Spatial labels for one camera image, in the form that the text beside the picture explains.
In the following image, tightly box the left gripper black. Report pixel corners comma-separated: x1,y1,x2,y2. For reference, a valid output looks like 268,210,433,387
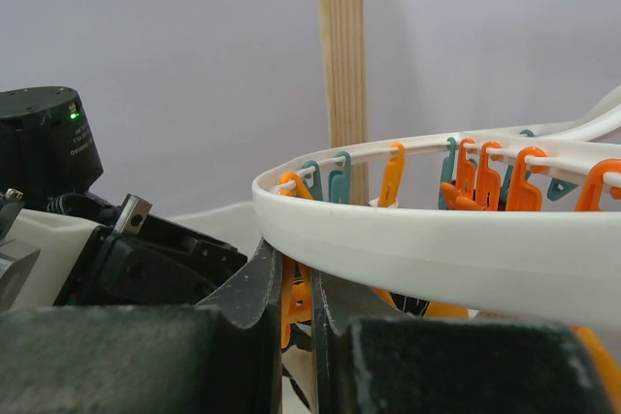
52,193,247,305

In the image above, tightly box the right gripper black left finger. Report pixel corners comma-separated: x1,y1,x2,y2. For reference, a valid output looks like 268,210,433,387
1,241,283,413

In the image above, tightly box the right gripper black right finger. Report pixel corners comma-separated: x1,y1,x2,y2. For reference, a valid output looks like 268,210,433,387
311,271,613,413

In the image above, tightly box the white round clip hanger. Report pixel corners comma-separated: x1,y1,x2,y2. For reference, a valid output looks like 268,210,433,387
252,91,620,329

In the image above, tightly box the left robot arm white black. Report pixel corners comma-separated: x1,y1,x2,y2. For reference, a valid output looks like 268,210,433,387
1,86,246,310

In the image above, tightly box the orange clip between fingers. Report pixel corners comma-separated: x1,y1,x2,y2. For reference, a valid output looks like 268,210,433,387
280,256,312,349

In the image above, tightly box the wooden hanger stand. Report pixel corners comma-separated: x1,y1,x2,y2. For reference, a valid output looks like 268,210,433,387
312,0,515,205

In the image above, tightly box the white plastic tub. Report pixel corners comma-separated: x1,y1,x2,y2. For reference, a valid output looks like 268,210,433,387
168,201,261,257

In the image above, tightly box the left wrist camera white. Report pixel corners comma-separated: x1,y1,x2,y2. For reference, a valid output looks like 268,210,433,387
1,188,100,311

